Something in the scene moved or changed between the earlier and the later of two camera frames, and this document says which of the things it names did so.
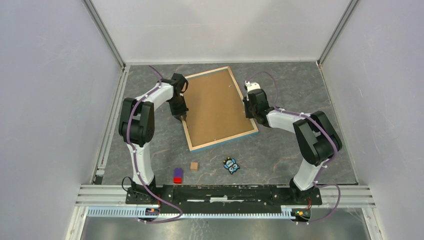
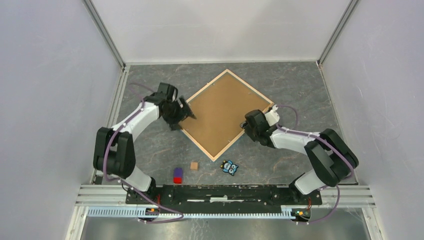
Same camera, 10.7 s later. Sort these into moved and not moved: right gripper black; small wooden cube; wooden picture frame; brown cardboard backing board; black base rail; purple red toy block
Moved: wooden picture frame; brown cardboard backing board; right gripper black
Not moved: black base rail; purple red toy block; small wooden cube
